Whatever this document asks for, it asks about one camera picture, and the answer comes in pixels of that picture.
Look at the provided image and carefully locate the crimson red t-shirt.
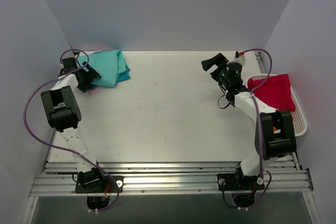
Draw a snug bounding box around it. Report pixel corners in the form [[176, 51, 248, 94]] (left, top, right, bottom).
[[253, 74, 296, 112]]

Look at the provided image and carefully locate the folded teal t-shirt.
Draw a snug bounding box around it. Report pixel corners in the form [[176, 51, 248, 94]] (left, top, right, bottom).
[[116, 65, 131, 83]]

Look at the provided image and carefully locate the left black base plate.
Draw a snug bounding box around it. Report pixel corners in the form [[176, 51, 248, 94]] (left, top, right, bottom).
[[75, 175, 124, 194]]

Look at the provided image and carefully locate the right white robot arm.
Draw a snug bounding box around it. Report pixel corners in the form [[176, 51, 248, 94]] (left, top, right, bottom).
[[201, 51, 297, 189]]

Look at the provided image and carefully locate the aluminium rail frame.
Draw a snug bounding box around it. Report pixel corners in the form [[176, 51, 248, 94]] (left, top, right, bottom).
[[30, 51, 313, 223]]

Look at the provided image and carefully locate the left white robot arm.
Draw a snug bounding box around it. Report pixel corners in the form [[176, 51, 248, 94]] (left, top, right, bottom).
[[40, 58, 106, 192]]

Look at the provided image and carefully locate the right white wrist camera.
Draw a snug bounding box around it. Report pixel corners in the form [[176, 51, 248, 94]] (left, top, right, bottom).
[[232, 51, 246, 66]]

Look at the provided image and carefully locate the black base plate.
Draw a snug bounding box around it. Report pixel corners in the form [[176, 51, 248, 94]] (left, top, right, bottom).
[[216, 173, 265, 191], [75, 175, 124, 194]]

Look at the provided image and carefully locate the folded pink t-shirt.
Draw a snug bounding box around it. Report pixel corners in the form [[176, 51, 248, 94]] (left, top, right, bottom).
[[88, 48, 106, 94]]

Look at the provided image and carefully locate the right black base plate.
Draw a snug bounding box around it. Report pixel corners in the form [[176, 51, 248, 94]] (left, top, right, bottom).
[[216, 173, 265, 191]]

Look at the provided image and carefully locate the mint green t-shirt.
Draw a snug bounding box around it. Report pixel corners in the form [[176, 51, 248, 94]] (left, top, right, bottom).
[[78, 49, 127, 88]]

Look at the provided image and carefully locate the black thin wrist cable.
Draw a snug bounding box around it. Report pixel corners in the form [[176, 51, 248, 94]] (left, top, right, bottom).
[[217, 77, 234, 110]]

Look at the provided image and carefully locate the white plastic laundry basket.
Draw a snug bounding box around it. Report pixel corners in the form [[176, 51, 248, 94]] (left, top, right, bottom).
[[246, 73, 308, 136]]

